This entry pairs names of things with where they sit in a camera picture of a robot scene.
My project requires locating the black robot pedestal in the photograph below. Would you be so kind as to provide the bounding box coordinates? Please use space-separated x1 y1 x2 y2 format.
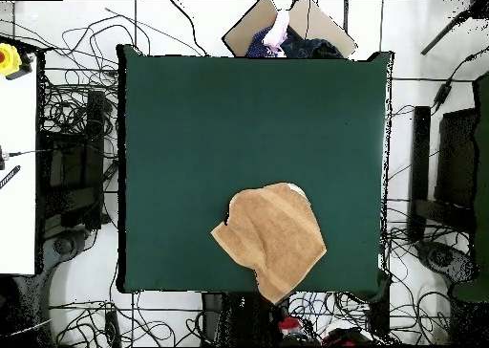
201 292 291 347

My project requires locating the black power strip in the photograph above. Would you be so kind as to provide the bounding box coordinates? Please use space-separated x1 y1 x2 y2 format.
104 310 121 347

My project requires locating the white pink garment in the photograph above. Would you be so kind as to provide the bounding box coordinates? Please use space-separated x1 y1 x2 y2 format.
261 9 291 56

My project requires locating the blue dotted garment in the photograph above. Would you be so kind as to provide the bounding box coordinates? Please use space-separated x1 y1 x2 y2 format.
245 26 282 58

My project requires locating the cardboard box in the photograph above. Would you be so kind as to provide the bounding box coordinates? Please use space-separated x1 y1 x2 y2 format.
222 0 358 58

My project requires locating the white desk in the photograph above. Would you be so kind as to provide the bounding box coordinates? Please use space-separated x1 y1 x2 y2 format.
0 54 39 276

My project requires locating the black ribbed strap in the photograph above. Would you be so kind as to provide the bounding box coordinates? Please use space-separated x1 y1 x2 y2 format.
0 164 22 190

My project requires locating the black flat panel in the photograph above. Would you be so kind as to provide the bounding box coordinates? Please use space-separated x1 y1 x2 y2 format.
435 108 478 211

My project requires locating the long black cable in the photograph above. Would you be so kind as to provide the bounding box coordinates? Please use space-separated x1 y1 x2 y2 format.
169 0 209 57

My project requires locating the dark green table cloth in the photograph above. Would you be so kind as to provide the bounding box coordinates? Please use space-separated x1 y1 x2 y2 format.
115 43 394 301

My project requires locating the black table leg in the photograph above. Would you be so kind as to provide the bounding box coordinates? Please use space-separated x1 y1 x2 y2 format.
368 286 391 334

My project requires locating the black equipment rack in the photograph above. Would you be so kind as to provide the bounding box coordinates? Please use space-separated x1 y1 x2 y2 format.
37 89 112 230

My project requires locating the blue cable bundle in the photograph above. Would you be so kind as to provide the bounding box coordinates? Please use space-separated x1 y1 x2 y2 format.
286 292 345 334

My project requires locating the orange terry towel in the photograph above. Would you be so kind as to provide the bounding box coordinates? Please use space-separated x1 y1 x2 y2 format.
210 182 328 305

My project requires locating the dark navy garment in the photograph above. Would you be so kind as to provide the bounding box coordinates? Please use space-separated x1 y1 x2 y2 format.
280 26 345 59

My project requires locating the yellow emergency stop button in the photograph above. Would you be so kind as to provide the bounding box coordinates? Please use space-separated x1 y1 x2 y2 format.
0 42 34 81

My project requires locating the black rod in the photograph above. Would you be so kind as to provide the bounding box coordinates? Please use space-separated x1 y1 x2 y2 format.
419 9 471 56

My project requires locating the black upright bar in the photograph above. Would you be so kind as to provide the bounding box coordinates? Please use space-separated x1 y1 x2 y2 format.
408 105 432 242

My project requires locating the black power adapter with cable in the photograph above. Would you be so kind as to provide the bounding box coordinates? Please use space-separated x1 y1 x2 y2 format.
431 45 489 116

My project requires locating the black cable tangle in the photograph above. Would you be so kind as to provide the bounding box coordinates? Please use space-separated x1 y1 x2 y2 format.
49 292 203 347
37 7 154 139
343 198 471 345

